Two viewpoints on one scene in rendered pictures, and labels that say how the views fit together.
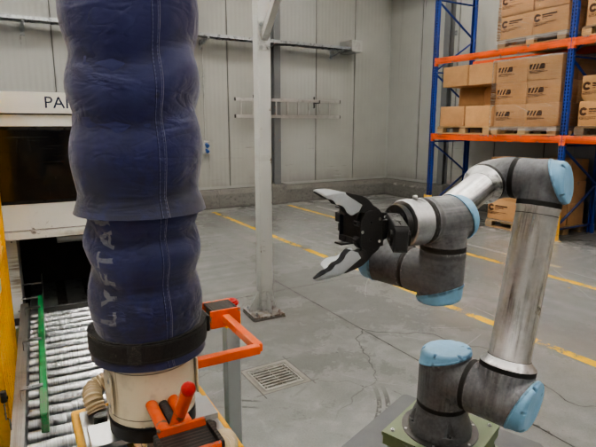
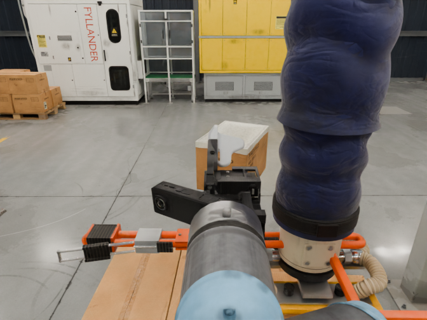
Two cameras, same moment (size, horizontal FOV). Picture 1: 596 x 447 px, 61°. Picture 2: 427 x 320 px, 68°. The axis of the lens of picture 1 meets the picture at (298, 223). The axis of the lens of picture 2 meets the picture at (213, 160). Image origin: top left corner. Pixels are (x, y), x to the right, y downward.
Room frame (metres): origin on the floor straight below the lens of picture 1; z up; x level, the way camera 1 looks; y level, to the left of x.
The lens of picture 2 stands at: (1.08, -0.49, 1.81)
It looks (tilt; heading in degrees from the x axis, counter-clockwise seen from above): 23 degrees down; 120
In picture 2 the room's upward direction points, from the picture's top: straight up
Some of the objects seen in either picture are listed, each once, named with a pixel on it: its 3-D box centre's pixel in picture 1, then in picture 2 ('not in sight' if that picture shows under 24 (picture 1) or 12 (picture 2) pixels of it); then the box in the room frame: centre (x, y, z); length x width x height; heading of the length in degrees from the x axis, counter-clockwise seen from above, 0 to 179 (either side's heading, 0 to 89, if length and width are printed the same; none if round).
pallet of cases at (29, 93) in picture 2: not in sight; (24, 93); (-5.88, 3.37, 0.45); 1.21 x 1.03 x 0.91; 31
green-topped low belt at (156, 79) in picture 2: not in sight; (171, 87); (-3.96, 6.02, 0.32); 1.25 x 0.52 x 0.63; 31
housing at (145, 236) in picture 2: not in sight; (149, 240); (0.54, 0.07, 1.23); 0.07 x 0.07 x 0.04; 29
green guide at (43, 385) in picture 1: (34, 347); not in sight; (2.50, 1.40, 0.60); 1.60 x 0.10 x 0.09; 27
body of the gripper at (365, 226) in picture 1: (372, 225); (229, 203); (0.90, -0.14, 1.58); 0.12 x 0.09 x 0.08; 119
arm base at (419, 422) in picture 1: (440, 412); not in sight; (1.42, -0.44, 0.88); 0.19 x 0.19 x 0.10
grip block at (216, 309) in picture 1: (220, 313); not in sight; (1.33, 0.22, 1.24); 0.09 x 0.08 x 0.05; 119
